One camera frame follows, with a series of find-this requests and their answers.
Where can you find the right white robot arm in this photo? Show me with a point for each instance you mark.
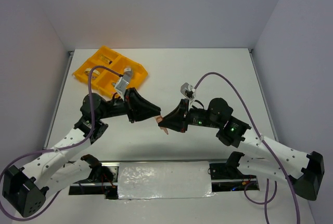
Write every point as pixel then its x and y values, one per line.
pixel 254 155

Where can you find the jar of paper clips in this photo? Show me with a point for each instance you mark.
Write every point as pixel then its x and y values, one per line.
pixel 128 71

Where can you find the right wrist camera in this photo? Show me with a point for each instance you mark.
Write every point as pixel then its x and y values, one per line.
pixel 189 92

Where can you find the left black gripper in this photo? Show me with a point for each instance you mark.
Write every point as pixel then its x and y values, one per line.
pixel 138 108

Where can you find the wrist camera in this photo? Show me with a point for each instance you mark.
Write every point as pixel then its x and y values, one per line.
pixel 121 85
pixel 189 92

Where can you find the clear tape roll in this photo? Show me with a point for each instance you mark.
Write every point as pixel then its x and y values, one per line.
pixel 95 73

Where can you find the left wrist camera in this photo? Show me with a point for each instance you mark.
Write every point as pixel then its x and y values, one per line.
pixel 121 85

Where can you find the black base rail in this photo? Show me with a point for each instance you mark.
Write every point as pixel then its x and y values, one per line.
pixel 221 181

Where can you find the silver foil covered plate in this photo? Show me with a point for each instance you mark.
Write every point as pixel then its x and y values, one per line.
pixel 164 180

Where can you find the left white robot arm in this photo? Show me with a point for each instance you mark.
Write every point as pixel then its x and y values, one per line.
pixel 27 188

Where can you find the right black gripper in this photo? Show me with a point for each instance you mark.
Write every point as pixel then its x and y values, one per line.
pixel 174 119

